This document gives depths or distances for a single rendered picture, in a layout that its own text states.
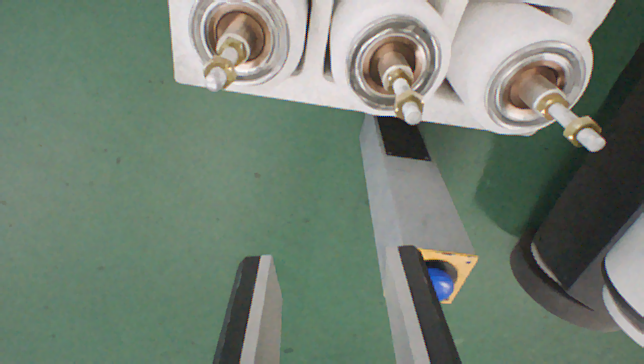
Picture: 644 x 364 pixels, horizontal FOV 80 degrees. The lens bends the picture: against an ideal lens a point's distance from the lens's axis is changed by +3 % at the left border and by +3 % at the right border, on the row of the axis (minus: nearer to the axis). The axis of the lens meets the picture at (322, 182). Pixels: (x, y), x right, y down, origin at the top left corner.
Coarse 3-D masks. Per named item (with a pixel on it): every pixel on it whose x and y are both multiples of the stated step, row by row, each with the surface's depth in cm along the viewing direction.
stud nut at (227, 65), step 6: (210, 60) 22; (216, 60) 22; (222, 60) 22; (228, 60) 22; (204, 66) 22; (210, 66) 22; (216, 66) 22; (222, 66) 22; (228, 66) 22; (204, 72) 22; (228, 72) 22; (234, 72) 23; (228, 78) 22; (234, 78) 23; (228, 84) 23
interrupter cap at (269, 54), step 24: (216, 0) 27; (240, 0) 27; (264, 0) 27; (192, 24) 27; (216, 24) 28; (264, 24) 28; (192, 48) 29; (264, 48) 29; (288, 48) 29; (240, 72) 30; (264, 72) 30
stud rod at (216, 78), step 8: (232, 48) 25; (224, 56) 24; (232, 56) 24; (216, 72) 21; (224, 72) 22; (208, 80) 21; (216, 80) 21; (224, 80) 22; (208, 88) 21; (216, 88) 21
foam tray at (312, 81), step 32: (320, 0) 33; (448, 0) 34; (544, 0) 33; (576, 0) 33; (608, 0) 34; (320, 32) 35; (192, 64) 37; (320, 64) 37; (288, 96) 39; (320, 96) 39; (448, 96) 40; (480, 128) 41
